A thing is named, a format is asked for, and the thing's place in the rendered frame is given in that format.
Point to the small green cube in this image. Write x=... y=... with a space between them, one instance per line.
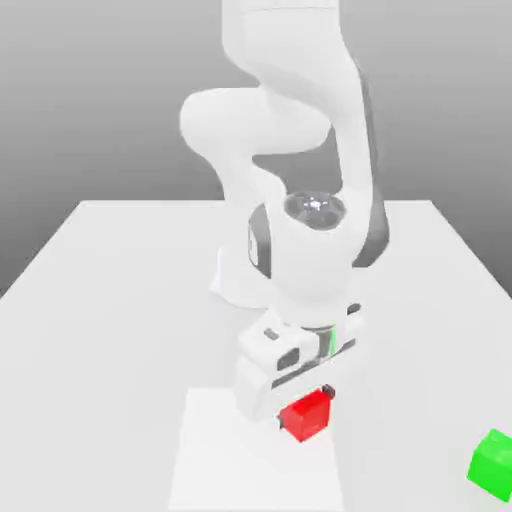
x=492 y=466

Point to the small red cube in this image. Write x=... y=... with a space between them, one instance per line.
x=306 y=416

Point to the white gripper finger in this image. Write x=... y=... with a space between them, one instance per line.
x=281 y=422
x=328 y=390

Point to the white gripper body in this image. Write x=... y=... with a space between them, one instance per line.
x=256 y=394

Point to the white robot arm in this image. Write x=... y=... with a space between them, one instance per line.
x=304 y=120

